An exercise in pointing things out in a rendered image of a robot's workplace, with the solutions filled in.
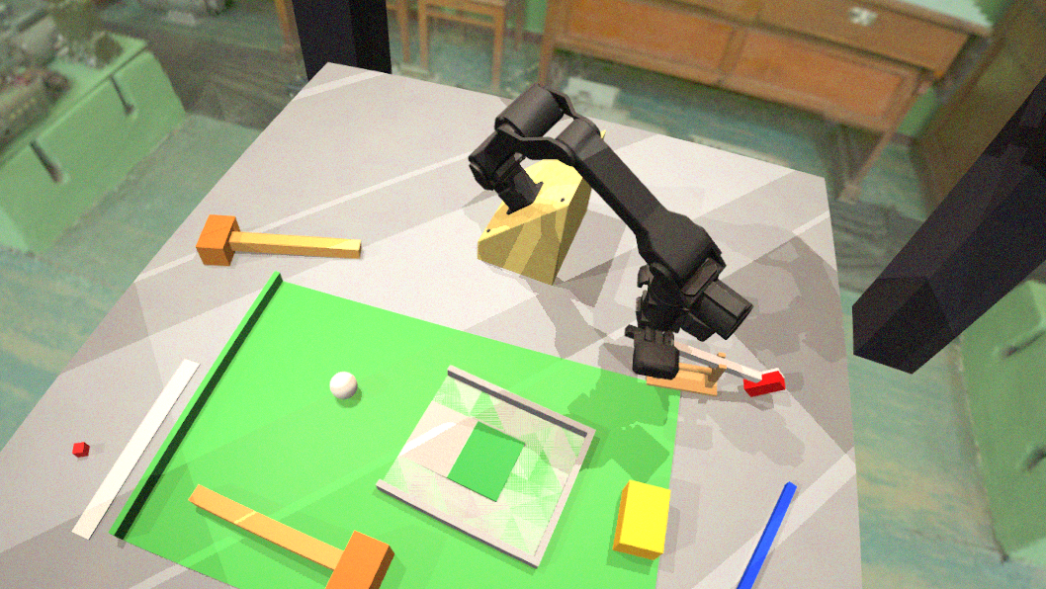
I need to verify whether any white golf ball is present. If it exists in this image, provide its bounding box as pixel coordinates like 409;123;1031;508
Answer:
329;372;358;399

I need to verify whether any blue putter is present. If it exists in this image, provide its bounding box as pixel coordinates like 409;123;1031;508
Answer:
737;481;797;589

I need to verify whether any white flat bar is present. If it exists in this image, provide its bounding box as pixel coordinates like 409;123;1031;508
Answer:
71;359;201;540

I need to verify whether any green flat mat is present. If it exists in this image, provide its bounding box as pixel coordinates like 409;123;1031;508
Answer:
124;281;680;589

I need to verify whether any orange mallet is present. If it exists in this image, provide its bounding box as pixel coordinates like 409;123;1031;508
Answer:
188;484;395;589
196;214;361;266

